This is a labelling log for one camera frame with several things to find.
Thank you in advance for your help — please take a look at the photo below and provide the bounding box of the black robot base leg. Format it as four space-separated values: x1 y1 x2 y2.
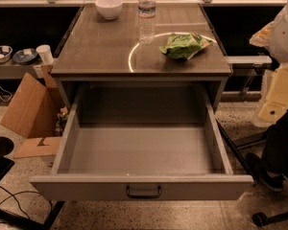
217 121 267 178

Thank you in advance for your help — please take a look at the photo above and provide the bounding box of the grey cabinet with drawer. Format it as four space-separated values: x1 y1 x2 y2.
52 1 231 105

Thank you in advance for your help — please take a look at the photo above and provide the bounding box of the blue bowl near cup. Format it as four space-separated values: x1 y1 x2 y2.
12 48 37 65

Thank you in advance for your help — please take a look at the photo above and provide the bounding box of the blue bowl far left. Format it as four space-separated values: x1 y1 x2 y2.
0 45 12 63

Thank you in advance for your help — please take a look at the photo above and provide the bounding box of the white paper cup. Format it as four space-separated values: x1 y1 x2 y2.
36 44 54 65

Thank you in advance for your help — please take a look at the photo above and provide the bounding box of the black drawer handle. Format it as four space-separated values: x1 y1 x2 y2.
126 186 161 199

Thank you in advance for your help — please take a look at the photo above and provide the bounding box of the brown cardboard box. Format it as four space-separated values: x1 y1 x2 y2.
0 65 67 160

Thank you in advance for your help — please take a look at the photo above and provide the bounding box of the open grey top drawer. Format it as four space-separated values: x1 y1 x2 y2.
31 84 252 201

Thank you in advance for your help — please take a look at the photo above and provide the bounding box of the white ceramic bowl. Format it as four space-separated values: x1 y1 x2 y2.
95 0 123 20

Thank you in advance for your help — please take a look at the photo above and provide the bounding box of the green chip bag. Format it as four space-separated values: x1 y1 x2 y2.
159 33 212 59

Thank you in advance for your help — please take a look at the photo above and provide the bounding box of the person in black trousers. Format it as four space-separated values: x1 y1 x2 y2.
246 110 288 192

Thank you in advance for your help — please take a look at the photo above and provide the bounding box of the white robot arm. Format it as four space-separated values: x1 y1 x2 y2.
250 2 288 127

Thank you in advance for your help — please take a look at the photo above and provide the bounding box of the black floor cable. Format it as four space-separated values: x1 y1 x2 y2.
0 184 54 223

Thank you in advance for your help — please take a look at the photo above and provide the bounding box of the clear plastic water bottle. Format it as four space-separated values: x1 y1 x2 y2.
138 0 156 45

